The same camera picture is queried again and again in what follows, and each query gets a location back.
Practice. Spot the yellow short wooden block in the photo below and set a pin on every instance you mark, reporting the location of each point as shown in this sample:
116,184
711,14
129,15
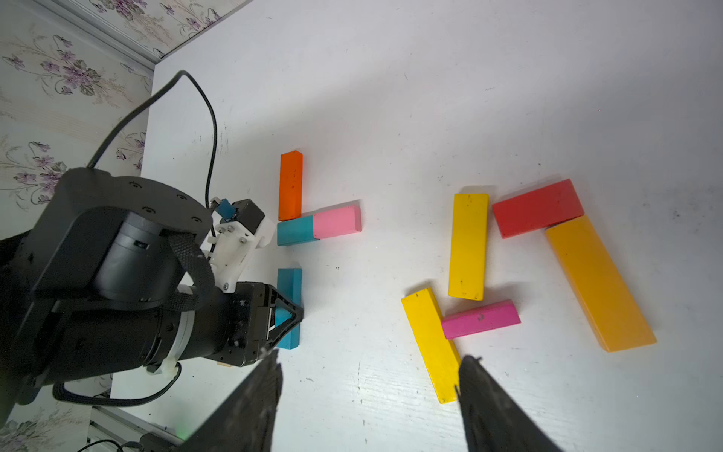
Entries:
468,246

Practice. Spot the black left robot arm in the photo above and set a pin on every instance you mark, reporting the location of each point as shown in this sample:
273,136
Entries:
124,272

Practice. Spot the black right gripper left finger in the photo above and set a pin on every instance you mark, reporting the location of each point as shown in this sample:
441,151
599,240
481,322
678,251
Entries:
246,419

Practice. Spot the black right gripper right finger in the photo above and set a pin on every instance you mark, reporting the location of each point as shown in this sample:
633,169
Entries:
492,420

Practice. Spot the light pink wooden block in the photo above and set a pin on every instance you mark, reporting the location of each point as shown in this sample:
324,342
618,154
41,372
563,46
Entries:
345,220

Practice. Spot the yellow long wooden block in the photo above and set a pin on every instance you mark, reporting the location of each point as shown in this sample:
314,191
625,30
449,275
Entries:
440,355

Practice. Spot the orange wooden block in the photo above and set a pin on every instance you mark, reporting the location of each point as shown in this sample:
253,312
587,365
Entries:
291,186

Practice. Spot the red wooden block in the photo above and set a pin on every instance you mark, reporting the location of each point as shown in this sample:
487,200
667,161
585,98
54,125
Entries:
538,209

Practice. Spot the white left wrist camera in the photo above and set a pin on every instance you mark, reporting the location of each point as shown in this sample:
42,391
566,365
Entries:
243,229

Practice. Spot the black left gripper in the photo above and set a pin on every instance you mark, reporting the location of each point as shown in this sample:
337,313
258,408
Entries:
252,323

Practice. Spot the magenta wooden block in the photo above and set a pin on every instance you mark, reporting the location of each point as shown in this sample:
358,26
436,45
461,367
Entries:
490,317

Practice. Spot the amber long wooden block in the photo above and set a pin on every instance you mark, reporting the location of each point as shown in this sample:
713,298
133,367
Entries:
609,306

